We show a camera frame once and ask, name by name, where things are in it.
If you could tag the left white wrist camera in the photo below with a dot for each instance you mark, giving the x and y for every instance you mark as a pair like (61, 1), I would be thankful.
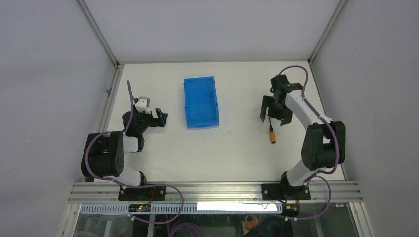
(142, 104)

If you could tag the small green circuit board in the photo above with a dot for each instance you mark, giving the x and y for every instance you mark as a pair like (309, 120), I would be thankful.
(137, 208)

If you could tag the slotted white cable duct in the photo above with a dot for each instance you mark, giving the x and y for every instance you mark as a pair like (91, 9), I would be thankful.
(191, 208)

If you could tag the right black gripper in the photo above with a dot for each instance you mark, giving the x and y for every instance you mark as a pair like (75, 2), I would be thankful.
(285, 117)

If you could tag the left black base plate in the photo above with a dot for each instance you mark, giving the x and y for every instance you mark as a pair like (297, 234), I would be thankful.
(141, 193)

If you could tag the blue plastic bin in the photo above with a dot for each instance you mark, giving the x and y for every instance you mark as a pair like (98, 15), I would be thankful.
(201, 103)

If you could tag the orange object under table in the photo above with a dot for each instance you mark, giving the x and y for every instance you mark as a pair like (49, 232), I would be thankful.
(252, 221)

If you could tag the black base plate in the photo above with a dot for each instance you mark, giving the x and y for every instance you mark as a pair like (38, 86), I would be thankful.
(283, 192)
(141, 193)

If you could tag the aluminium frame post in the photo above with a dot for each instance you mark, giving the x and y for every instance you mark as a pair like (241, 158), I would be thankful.
(96, 31)
(334, 17)

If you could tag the orange handle screwdriver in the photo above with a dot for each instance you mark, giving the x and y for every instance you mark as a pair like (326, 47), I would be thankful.
(272, 133)

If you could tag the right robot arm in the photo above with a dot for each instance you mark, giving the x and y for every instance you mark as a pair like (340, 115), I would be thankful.
(323, 145)

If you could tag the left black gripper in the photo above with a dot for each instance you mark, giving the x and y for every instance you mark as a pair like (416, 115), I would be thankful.
(161, 116)

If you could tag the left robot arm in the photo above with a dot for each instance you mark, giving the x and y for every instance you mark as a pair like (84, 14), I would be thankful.
(103, 156)

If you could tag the left aluminium frame post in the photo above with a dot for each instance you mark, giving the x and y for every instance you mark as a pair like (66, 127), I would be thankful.
(96, 31)

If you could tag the aluminium front rail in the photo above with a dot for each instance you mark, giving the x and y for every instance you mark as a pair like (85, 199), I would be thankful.
(246, 192)

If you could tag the right aluminium frame post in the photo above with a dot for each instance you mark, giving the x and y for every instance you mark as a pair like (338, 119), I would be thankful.
(334, 17)

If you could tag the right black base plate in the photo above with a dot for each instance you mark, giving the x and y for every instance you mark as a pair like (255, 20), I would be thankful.
(283, 192)

